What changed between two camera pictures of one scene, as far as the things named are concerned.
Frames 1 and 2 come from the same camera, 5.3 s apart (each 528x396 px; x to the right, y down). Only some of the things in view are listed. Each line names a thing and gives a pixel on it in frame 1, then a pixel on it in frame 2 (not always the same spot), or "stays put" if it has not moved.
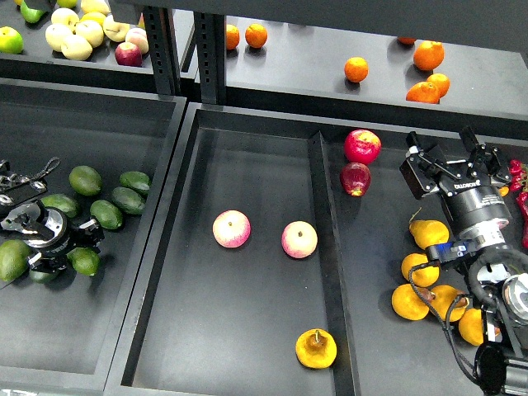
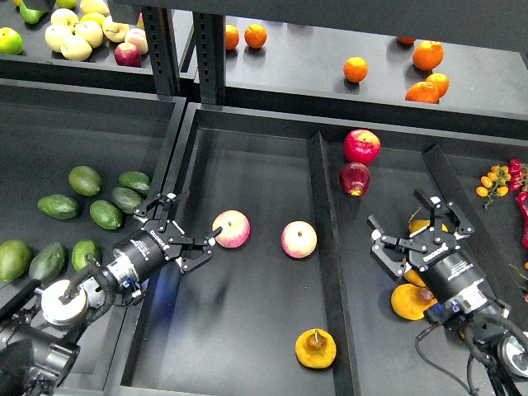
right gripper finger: x=486 y=157 -> x=447 y=219
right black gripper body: x=476 y=206 -> x=448 y=269
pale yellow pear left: x=55 y=35 stays put
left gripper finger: x=37 y=262 -> x=190 y=263
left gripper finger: x=92 y=234 -> x=161 y=200
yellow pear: x=316 y=348 stays put
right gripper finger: x=421 y=171 -> x=398 y=266
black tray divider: x=345 y=379 stays put
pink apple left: x=231 y=228 stays put
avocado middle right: x=128 y=200 stays put
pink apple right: x=299 y=239 stays put
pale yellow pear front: x=75 y=47 stays put
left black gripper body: x=63 y=239 -> x=148 y=250
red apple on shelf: x=129 y=54 stays put
